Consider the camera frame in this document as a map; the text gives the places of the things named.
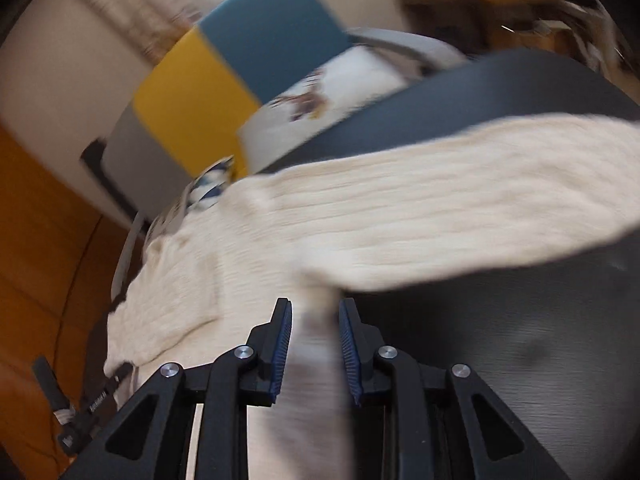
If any blue upholstered panel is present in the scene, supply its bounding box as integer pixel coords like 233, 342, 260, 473
197, 0, 353, 103

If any yellow upholstered panel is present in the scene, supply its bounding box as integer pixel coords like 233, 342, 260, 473
132, 27, 263, 181

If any cluttered wooden shelf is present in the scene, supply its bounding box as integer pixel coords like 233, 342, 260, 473
395, 0, 621, 71

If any cream knit sweater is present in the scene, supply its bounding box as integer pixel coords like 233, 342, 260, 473
102, 112, 640, 480

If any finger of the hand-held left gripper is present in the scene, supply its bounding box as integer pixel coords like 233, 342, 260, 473
87, 362, 133, 428

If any beige curtain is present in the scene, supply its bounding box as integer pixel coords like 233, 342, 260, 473
100, 0, 211, 61

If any white printed pillow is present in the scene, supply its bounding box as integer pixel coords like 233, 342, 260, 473
235, 50, 411, 178

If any white strap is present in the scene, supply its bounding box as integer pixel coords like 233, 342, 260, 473
112, 210, 146, 306

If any grey upholstered panel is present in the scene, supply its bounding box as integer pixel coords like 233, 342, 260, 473
107, 105, 201, 221

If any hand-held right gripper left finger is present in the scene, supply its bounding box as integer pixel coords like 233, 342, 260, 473
60, 298, 293, 480

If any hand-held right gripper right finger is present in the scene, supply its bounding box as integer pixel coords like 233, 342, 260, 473
338, 298, 571, 480

